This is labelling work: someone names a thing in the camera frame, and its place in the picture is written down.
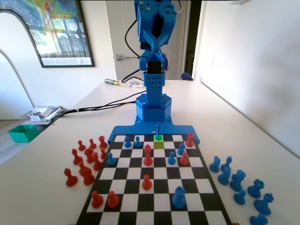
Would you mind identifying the blue base plate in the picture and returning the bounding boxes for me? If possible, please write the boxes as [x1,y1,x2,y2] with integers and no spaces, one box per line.
[107,120,202,145]

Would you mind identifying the green plastic box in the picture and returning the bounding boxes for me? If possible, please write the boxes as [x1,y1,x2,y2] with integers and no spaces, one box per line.
[7,124,40,143]

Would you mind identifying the blue chess rook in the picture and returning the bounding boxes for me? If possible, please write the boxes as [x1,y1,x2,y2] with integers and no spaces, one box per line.
[247,179,265,199]
[172,186,187,209]

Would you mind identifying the black framed poster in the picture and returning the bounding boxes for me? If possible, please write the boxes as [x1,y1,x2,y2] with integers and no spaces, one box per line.
[24,0,96,68]

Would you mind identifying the black table cable bundle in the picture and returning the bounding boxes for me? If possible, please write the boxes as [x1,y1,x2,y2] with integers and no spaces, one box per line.
[50,93,139,124]

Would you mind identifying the silver door handle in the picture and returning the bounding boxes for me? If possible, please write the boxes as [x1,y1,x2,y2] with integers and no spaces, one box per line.
[116,53,141,61]

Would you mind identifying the blue chess king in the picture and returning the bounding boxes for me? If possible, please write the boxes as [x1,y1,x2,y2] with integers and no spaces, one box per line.
[154,121,164,142]

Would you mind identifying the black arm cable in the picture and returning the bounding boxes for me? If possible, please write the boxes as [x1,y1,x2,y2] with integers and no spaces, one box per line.
[120,18,141,83]

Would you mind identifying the white arched panel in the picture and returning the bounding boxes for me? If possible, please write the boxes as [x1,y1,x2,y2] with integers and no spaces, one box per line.
[0,8,35,120]

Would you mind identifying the black and white chessboard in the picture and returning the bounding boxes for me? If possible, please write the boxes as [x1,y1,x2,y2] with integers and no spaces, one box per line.
[76,133,232,225]

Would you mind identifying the white door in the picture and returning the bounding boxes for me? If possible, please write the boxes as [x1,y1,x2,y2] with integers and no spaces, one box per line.
[105,0,189,82]

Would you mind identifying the yellow handled screwdriver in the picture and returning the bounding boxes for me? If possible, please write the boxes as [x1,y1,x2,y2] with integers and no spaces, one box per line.
[104,78,133,88]

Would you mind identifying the red chess rook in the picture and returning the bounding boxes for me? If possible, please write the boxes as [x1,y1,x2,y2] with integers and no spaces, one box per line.
[98,135,108,150]
[185,133,195,148]

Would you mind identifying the pile of papers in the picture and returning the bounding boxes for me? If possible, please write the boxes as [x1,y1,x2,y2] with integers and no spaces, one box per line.
[27,105,64,123]

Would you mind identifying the red chess king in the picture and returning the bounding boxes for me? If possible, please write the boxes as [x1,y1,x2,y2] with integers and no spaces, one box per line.
[142,144,154,166]

